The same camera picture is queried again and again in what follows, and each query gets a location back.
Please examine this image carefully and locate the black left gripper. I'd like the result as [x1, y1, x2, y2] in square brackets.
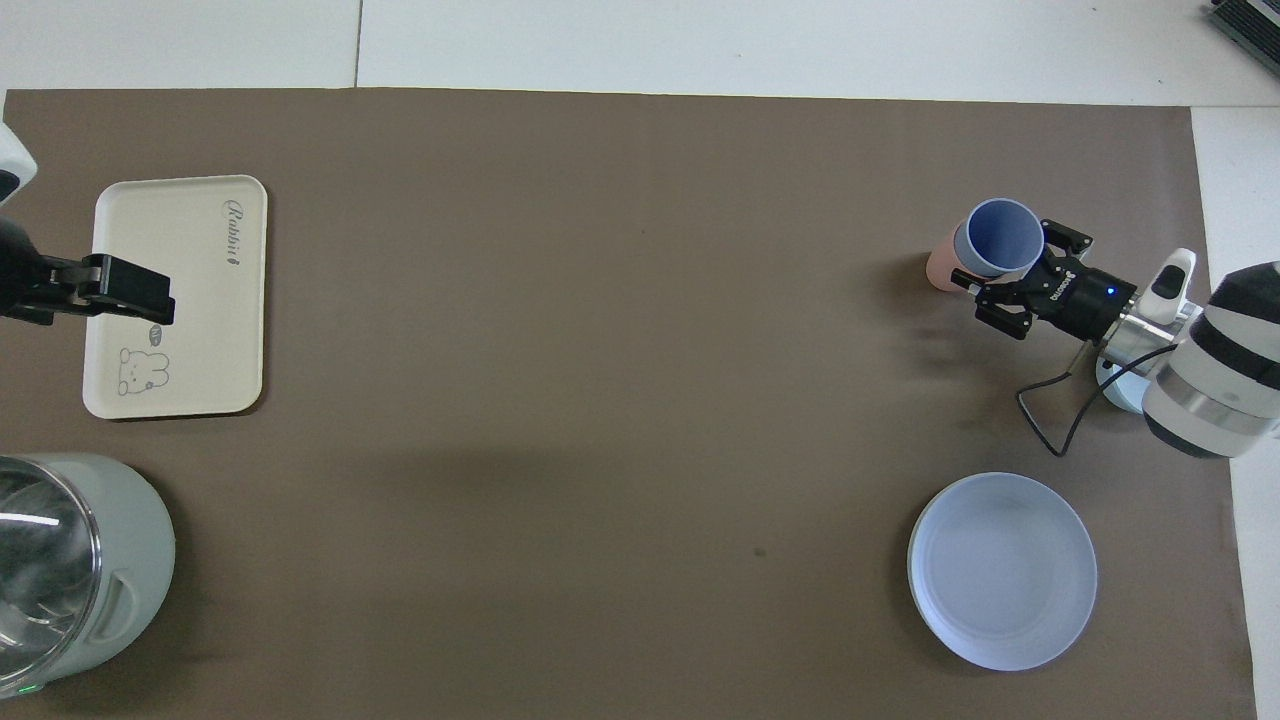
[0, 218, 176, 326]

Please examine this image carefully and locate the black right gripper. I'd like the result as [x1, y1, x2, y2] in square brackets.
[975, 220, 1139, 343]

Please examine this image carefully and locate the blue ribbed cup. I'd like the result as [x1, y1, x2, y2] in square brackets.
[953, 198, 1045, 281]

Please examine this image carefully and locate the pink cup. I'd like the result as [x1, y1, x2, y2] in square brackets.
[926, 225, 976, 293]

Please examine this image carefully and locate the cream rabbit print tray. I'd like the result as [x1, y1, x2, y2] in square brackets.
[82, 175, 269, 420]

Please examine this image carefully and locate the light blue bowl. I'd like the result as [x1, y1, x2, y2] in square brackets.
[1097, 355, 1151, 414]

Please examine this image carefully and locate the pale green cooking pot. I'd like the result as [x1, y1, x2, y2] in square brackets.
[0, 453, 177, 699]

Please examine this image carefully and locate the grey ribbed device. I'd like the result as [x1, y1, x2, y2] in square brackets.
[1205, 0, 1280, 48]

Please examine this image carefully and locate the brown table mat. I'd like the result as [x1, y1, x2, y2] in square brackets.
[0, 88, 1259, 720]

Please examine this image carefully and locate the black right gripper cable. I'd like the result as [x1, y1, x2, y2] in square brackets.
[1017, 345, 1181, 458]

